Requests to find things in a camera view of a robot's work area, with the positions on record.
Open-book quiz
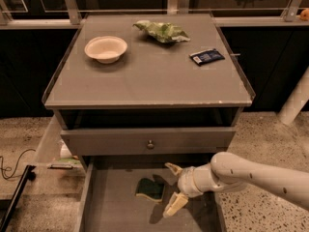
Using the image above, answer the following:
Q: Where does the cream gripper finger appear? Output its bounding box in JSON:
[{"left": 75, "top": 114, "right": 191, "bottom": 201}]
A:
[
  {"left": 165, "top": 162, "right": 183, "bottom": 177},
  {"left": 163, "top": 192, "right": 188, "bottom": 218}
]

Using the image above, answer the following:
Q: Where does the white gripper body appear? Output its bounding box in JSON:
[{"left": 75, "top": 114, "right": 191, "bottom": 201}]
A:
[{"left": 178, "top": 164, "right": 213, "bottom": 198}]

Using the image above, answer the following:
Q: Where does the green yellow sponge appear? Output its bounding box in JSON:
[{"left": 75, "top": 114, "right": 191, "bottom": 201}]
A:
[{"left": 135, "top": 178, "right": 165, "bottom": 203}]

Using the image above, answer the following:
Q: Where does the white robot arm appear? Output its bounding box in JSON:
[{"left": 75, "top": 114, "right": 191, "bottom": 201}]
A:
[{"left": 163, "top": 152, "right": 309, "bottom": 218}]

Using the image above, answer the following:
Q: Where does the round drawer knob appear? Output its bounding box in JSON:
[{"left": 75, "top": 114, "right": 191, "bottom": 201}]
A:
[{"left": 147, "top": 140, "right": 155, "bottom": 150}]

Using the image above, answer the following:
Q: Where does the grey top drawer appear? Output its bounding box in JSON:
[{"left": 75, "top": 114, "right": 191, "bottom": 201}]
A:
[{"left": 61, "top": 127, "right": 236, "bottom": 156}]

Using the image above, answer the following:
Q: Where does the grey drawer cabinet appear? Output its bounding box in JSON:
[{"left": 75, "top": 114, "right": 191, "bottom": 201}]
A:
[{"left": 42, "top": 13, "right": 257, "bottom": 232}]

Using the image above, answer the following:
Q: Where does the grey open middle drawer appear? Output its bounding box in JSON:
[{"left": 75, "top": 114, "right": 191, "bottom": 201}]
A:
[{"left": 74, "top": 155, "right": 226, "bottom": 232}]

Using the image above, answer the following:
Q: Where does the blue snack packet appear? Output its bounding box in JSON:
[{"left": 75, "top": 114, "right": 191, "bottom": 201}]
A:
[{"left": 189, "top": 48, "right": 225, "bottom": 66}]

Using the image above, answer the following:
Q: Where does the clear acrylic side bin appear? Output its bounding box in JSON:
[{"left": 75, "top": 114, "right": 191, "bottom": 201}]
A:
[{"left": 32, "top": 117, "right": 82, "bottom": 170}]

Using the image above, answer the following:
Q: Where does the crumpled green chip bag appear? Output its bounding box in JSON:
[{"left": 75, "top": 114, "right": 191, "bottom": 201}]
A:
[{"left": 134, "top": 20, "right": 190, "bottom": 44}]

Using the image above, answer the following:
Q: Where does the white bowl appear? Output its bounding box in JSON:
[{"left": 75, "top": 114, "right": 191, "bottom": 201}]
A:
[{"left": 84, "top": 36, "right": 127, "bottom": 64}]

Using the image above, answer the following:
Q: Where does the black metal stand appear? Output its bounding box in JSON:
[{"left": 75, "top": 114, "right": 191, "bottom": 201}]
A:
[{"left": 0, "top": 165, "right": 36, "bottom": 232}]

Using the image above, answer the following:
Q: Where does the metal window railing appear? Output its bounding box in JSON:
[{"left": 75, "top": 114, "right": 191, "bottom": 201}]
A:
[{"left": 0, "top": 0, "right": 309, "bottom": 28}]

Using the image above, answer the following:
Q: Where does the orange fruit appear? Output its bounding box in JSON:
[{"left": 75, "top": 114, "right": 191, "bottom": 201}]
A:
[{"left": 300, "top": 9, "right": 309, "bottom": 21}]

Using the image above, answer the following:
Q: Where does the black cable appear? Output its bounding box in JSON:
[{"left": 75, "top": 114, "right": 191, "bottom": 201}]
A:
[{"left": 0, "top": 148, "right": 37, "bottom": 181}]

